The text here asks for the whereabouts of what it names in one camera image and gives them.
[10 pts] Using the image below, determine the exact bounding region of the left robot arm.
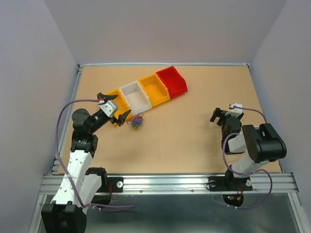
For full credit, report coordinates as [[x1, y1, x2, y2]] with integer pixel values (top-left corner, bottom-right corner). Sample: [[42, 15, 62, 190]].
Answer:
[[41, 93, 134, 233]]

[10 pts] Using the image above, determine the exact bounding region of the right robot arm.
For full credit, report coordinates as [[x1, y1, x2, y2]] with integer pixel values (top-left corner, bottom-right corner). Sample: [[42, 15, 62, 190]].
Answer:
[[207, 103, 287, 192]]

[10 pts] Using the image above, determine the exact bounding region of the yellow bin near left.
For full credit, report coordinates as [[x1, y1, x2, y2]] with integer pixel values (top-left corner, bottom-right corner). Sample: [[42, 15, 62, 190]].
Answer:
[[106, 89, 131, 118]]

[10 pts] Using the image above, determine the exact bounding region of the yellow bin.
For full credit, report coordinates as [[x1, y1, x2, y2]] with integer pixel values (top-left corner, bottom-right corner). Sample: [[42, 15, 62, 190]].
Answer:
[[138, 73, 170, 107], [106, 89, 131, 118]]

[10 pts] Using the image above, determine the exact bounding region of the white bin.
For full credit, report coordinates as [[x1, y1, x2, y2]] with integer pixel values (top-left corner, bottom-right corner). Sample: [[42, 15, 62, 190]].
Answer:
[[120, 81, 152, 115]]

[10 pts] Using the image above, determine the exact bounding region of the white back edge strip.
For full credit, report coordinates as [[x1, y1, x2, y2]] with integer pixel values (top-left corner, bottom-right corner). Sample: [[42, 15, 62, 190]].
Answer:
[[78, 62, 251, 68]]

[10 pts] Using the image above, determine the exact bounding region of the yellow bin middle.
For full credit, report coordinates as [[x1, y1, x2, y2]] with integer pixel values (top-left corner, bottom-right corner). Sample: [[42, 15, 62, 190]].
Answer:
[[138, 73, 170, 107]]

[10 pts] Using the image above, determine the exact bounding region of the red bin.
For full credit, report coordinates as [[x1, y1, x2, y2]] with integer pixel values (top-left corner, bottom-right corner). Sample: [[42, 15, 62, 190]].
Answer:
[[156, 66, 188, 99]]

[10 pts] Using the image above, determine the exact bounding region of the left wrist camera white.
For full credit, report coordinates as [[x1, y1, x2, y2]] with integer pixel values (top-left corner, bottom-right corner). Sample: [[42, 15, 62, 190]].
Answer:
[[98, 100, 119, 118]]

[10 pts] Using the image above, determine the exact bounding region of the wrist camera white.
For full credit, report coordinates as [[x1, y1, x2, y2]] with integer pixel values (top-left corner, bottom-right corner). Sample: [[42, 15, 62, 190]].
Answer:
[[98, 100, 119, 118], [225, 103, 243, 117]]

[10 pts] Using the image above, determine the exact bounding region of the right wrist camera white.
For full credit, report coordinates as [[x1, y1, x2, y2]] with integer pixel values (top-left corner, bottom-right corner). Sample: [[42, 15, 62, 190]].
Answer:
[[225, 103, 243, 117]]

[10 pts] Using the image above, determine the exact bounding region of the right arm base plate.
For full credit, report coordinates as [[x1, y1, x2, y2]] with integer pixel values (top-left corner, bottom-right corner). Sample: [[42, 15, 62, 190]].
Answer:
[[206, 176, 253, 192]]

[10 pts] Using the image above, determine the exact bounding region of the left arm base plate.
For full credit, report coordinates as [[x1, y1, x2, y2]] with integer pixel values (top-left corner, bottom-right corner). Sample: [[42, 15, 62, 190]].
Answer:
[[97, 177, 124, 193]]

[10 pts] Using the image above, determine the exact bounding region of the aluminium left side rail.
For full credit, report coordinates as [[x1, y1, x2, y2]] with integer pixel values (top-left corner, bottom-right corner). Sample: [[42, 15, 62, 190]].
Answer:
[[49, 65, 83, 175]]

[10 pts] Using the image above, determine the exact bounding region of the aluminium rail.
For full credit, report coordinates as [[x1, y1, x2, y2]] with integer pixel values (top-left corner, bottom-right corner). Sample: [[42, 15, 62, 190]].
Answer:
[[49, 65, 83, 175], [38, 172, 298, 195]]

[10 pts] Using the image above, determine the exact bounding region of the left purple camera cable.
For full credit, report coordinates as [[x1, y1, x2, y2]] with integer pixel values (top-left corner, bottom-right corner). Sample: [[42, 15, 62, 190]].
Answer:
[[55, 97, 135, 212]]

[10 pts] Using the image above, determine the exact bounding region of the aluminium front rail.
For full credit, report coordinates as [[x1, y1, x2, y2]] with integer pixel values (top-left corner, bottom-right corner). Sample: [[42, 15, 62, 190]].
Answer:
[[38, 172, 298, 195]]

